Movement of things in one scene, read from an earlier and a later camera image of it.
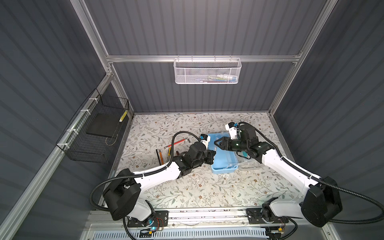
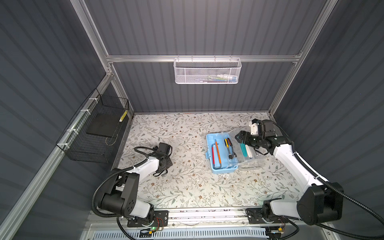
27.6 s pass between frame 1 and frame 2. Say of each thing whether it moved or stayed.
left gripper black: moved
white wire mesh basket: stayed
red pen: moved
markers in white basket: stayed
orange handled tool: moved
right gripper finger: moved
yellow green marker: stayed
